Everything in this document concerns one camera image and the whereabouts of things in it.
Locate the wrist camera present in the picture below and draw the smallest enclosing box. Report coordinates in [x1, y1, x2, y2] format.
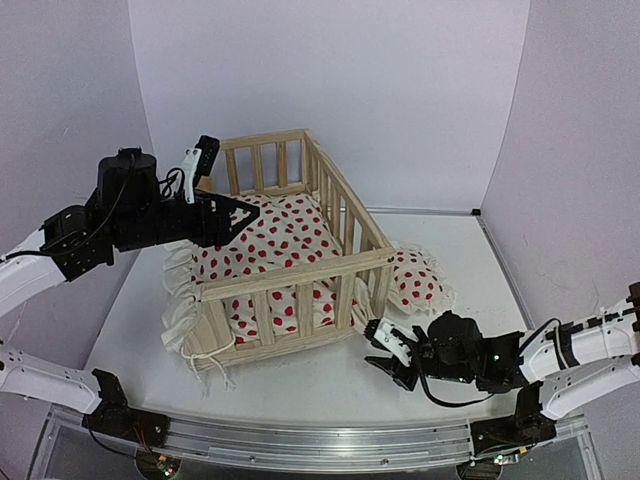
[180, 135, 220, 204]
[364, 318, 427, 367]

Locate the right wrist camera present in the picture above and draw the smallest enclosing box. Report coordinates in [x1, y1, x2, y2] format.
[364, 318, 427, 367]

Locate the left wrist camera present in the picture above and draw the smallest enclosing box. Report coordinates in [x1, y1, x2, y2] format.
[180, 135, 220, 204]

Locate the wooden pet bed frame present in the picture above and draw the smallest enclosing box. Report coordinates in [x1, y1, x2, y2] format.
[178, 129, 394, 372]

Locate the strawberry print small pillow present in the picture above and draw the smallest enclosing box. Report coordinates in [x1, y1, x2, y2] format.
[388, 241, 456, 317]

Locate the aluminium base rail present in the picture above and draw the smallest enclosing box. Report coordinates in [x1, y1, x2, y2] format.
[47, 404, 586, 464]

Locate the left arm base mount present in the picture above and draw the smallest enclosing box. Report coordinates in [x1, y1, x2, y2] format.
[82, 369, 170, 447]

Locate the strawberry print ruffled mattress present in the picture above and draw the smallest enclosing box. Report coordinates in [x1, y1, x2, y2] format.
[161, 193, 373, 355]

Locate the white mattress tie string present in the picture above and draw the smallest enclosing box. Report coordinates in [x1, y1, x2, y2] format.
[180, 339, 237, 396]

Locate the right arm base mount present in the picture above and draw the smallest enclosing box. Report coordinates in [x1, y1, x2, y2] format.
[470, 382, 556, 459]

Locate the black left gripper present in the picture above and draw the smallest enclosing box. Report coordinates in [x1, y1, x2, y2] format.
[111, 188, 258, 253]

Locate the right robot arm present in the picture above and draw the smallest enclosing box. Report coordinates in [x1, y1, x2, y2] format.
[364, 284, 639, 443]

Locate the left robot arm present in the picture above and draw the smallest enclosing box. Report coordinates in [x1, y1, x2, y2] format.
[1, 137, 260, 437]

